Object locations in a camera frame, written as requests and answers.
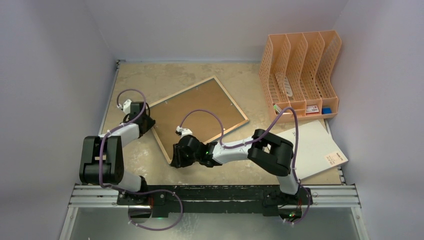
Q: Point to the red white small card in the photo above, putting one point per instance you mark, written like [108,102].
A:
[312,109]

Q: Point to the blue wooden picture frame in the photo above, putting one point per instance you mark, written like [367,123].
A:
[198,112]

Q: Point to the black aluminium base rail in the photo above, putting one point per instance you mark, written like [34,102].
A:
[266,200]

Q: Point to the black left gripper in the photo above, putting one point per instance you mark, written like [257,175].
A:
[151,123]

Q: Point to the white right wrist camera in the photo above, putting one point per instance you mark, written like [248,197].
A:
[180,131]

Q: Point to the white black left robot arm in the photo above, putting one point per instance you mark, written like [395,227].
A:
[104,159]

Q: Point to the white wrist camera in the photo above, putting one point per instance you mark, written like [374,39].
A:
[180,131]
[125,107]

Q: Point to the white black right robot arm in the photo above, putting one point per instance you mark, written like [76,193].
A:
[274,154]

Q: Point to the orange plastic file organizer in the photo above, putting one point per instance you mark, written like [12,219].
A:
[296,70]

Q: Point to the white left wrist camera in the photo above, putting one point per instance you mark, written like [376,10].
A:
[125,107]

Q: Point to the blue small object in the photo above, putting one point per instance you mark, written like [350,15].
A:
[326,110]

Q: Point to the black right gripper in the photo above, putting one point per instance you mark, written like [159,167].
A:
[177,157]

